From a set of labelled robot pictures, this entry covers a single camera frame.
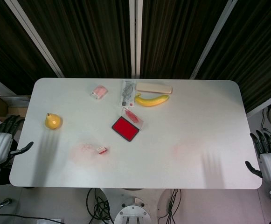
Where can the small red white eraser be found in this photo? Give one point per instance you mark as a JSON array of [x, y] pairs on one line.
[[102, 150]]

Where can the clear plastic package grey item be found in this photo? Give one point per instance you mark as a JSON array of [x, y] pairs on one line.
[[127, 92]]

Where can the pink tissue packet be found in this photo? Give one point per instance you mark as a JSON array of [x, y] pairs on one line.
[[99, 92]]

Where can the yellow pear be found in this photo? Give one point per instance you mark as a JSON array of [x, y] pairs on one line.
[[53, 122]]

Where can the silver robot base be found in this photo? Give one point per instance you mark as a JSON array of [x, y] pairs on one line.
[[133, 213]]

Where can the red ink pad black case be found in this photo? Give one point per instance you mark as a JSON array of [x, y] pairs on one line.
[[124, 128]]

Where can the brown cardboard box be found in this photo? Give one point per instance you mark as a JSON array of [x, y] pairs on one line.
[[1, 108]]

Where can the yellow banana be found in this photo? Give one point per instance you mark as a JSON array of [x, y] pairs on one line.
[[151, 100]]

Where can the dark pleated curtain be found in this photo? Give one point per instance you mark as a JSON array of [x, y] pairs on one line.
[[7, 51], [177, 35], [254, 53], [84, 35]]

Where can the white frame post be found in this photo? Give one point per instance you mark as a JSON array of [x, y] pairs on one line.
[[213, 39], [135, 37], [35, 38]]

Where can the clear ink pad lid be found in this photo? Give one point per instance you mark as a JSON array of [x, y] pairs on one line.
[[133, 116]]

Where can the beige oblong case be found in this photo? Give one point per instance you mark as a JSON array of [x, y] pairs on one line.
[[154, 87]]

